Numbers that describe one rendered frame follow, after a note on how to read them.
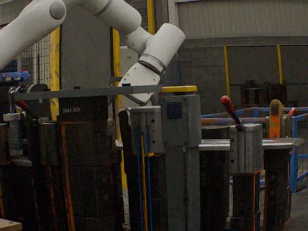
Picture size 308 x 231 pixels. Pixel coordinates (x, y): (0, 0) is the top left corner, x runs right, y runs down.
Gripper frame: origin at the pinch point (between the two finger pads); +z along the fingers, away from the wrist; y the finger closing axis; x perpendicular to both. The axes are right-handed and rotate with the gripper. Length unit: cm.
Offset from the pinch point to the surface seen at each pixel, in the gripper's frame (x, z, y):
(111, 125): 15.0, 7.9, -1.2
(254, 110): -272, -116, -59
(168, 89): 50, 1, -11
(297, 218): -5, -1, -69
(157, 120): 29.6, 3.7, -11.8
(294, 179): -151, -52, -92
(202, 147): 21.8, 1.7, -25.3
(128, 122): 18.8, 5.7, -5.1
